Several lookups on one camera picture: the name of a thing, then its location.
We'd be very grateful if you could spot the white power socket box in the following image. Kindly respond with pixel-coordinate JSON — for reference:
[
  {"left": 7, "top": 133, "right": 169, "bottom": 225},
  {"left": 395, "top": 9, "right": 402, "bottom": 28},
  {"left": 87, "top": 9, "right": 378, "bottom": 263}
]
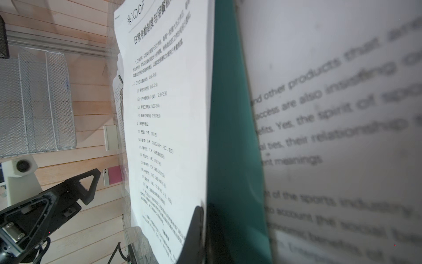
[{"left": 103, "top": 125, "right": 120, "bottom": 151}]

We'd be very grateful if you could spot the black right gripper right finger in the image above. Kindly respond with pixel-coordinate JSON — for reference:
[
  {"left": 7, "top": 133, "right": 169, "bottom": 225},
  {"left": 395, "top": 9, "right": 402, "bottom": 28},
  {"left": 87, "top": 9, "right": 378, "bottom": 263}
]
[{"left": 206, "top": 204, "right": 235, "bottom": 264}]

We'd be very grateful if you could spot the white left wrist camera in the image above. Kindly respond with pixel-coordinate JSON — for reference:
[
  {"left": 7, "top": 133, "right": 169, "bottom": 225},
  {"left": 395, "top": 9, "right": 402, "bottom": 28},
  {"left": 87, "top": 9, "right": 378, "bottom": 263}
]
[{"left": 1, "top": 155, "right": 42, "bottom": 206}]

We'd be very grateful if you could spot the black wire mesh basket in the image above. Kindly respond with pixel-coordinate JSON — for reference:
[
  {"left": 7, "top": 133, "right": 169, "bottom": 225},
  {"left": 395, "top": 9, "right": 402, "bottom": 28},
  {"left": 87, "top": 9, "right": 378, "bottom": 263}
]
[{"left": 0, "top": 16, "right": 10, "bottom": 59}]

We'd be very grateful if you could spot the white wire mesh shelf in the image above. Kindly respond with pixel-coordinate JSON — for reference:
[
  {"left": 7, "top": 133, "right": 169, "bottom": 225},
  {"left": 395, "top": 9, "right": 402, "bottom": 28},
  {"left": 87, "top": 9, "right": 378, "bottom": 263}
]
[{"left": 1, "top": 46, "right": 76, "bottom": 158}]

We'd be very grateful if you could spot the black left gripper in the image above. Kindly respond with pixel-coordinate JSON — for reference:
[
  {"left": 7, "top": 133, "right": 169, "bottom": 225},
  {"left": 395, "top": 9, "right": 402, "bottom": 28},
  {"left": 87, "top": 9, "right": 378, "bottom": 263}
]
[{"left": 1, "top": 168, "right": 101, "bottom": 264}]

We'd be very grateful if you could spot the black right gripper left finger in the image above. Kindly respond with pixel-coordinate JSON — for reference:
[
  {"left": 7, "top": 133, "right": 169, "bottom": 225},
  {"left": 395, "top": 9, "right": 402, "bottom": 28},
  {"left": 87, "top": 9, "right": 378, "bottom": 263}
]
[{"left": 176, "top": 206, "right": 204, "bottom": 264}]

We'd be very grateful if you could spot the teal file folder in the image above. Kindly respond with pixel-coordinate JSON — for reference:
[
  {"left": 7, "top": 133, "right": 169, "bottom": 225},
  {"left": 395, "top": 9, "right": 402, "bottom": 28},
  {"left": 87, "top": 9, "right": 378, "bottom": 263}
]
[{"left": 207, "top": 1, "right": 272, "bottom": 264}]

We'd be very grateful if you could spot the paper with XDOF heading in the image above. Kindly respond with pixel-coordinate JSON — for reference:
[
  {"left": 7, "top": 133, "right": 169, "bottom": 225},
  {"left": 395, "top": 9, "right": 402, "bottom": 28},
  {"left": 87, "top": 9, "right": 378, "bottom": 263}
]
[{"left": 114, "top": 1, "right": 215, "bottom": 264}]

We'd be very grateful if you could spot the paper with English text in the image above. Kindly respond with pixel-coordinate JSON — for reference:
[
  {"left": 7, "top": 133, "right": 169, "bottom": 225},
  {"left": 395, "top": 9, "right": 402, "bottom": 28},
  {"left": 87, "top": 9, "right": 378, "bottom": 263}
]
[{"left": 236, "top": 1, "right": 422, "bottom": 264}]

